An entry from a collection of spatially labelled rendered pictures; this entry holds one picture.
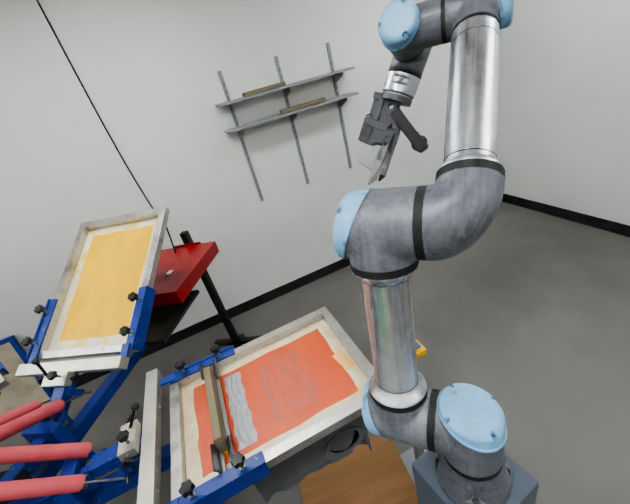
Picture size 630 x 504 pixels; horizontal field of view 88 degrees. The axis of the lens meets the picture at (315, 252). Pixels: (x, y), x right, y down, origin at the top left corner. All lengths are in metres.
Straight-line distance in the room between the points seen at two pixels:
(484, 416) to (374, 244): 0.39
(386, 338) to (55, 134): 2.81
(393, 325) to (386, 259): 0.13
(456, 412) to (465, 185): 0.42
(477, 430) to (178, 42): 2.90
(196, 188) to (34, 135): 1.11
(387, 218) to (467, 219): 0.11
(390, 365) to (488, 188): 0.35
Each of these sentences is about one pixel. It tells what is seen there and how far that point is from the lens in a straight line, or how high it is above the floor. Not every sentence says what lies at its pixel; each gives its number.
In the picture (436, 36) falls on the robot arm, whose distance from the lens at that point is 0.74.
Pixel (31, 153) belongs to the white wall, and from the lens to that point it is 3.14.
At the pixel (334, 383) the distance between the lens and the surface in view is 1.39.
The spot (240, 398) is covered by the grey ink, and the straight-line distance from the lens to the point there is 1.49.
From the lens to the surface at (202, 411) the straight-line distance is 1.54.
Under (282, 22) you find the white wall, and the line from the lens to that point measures 3.20.
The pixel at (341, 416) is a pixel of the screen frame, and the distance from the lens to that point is 1.26.
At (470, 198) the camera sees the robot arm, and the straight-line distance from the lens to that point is 0.50.
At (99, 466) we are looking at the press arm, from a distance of 1.53.
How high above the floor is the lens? 2.03
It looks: 29 degrees down
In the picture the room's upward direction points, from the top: 15 degrees counter-clockwise
